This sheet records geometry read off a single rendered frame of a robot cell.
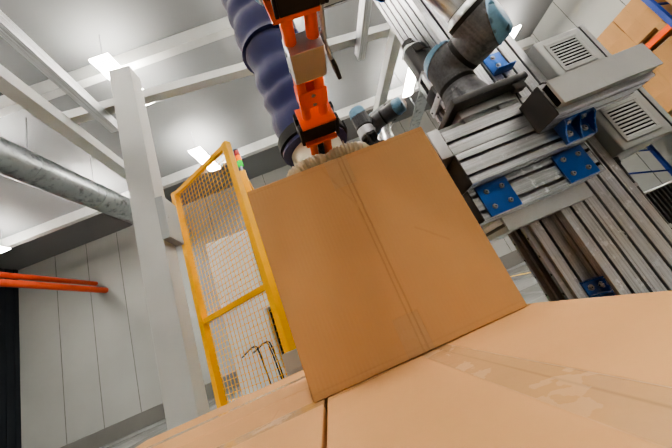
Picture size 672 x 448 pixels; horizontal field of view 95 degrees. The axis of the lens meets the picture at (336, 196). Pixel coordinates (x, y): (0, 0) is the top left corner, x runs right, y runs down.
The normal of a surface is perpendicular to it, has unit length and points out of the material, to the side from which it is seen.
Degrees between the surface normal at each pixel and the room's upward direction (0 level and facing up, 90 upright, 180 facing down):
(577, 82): 90
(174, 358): 90
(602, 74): 90
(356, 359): 90
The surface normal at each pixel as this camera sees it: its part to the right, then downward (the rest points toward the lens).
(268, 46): -0.11, -0.08
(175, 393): 0.02, -0.38
